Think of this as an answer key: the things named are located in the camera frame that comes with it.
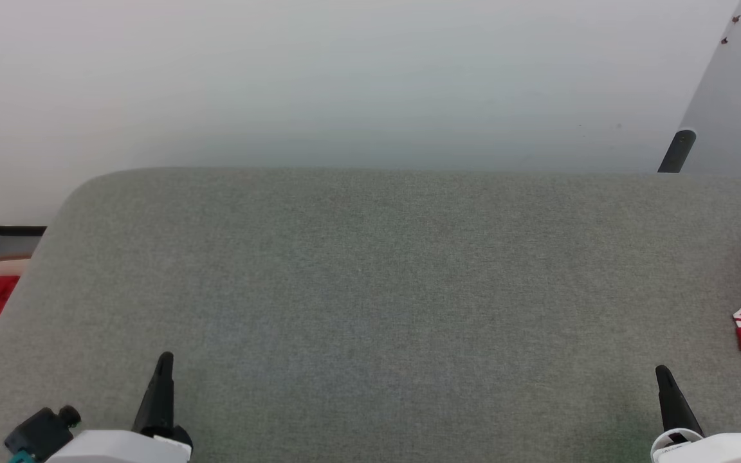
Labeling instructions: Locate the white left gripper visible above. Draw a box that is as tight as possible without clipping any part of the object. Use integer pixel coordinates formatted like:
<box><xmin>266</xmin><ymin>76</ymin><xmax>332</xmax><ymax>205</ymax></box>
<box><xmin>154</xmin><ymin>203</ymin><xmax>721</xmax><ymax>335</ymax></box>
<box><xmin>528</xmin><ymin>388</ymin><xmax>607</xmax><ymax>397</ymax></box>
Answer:
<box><xmin>46</xmin><ymin>351</ymin><xmax>194</xmax><ymax>463</ymax></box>

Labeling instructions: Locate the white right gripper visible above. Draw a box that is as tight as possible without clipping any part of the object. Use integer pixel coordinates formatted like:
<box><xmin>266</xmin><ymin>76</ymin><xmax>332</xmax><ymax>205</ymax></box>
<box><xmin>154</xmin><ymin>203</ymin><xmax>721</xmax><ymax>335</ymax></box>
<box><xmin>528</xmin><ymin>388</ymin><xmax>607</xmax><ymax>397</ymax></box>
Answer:
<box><xmin>650</xmin><ymin>365</ymin><xmax>741</xmax><ymax>463</ymax></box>

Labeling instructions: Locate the grey fabric sofa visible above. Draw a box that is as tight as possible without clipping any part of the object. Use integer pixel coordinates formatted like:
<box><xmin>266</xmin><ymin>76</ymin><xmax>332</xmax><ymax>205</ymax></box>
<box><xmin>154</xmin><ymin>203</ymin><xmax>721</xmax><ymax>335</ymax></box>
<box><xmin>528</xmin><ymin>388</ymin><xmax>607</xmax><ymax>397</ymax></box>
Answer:
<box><xmin>0</xmin><ymin>167</ymin><xmax>741</xmax><ymax>463</ymax></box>

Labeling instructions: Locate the black pole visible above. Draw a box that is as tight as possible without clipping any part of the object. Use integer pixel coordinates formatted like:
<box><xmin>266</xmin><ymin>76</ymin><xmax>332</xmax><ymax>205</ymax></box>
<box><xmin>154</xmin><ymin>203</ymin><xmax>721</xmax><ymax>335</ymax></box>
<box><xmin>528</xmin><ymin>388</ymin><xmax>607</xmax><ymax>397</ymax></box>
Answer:
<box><xmin>657</xmin><ymin>129</ymin><xmax>698</xmax><ymax>174</ymax></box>

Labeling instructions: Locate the black picture frame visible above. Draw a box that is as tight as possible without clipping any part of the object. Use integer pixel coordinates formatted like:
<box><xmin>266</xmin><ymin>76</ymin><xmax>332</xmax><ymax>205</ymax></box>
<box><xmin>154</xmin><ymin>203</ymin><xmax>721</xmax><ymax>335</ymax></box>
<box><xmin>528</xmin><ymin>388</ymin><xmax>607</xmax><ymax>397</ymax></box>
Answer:
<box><xmin>0</xmin><ymin>225</ymin><xmax>48</xmax><ymax>259</ymax></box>

